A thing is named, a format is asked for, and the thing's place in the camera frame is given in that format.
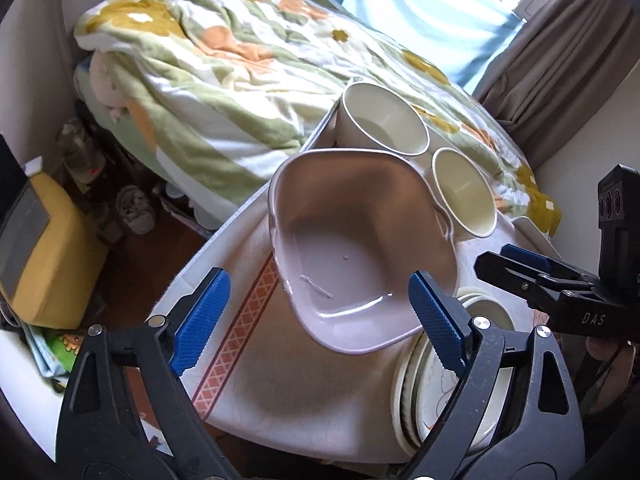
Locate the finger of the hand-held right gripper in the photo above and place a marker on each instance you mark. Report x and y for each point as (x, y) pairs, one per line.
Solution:
(540, 261)
(520, 280)

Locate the green cartoon print bag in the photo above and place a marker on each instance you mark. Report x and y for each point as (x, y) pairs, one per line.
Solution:
(62, 347)

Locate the pink pillow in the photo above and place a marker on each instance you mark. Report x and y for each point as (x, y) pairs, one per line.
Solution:
(107, 85)

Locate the pink square bowl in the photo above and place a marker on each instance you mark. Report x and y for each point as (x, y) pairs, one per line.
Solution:
(360, 240)

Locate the brown curtain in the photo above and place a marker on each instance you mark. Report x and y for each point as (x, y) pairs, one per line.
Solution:
(565, 75)

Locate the cartoon print plate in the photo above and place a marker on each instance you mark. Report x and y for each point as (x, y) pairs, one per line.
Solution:
(435, 385)

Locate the white cup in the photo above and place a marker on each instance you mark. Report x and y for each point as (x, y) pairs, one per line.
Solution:
(385, 120)

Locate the person's right hand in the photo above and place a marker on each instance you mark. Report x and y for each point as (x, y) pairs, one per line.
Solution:
(602, 350)

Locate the white sneaker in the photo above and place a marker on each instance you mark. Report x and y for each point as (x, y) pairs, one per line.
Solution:
(135, 210)

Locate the white cloth with orange stripe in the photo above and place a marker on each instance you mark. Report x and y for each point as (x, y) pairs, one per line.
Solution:
(260, 360)

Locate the cream round bowl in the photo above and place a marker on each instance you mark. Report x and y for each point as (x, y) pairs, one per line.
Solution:
(465, 195)

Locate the yellow padded box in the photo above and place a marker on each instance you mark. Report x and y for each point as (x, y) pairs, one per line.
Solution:
(60, 260)

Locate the plain white plate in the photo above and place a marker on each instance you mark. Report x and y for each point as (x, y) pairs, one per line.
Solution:
(398, 400)

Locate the glass jar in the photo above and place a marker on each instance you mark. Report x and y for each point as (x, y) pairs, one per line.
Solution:
(80, 152)

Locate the floral blanket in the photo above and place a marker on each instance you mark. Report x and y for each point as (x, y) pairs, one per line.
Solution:
(225, 60)

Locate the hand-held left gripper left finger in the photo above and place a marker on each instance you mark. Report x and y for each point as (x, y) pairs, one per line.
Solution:
(200, 320)

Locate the light blue cloth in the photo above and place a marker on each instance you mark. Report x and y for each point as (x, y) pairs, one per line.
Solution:
(430, 15)

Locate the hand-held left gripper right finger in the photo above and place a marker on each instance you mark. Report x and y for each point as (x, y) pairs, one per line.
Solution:
(440, 320)

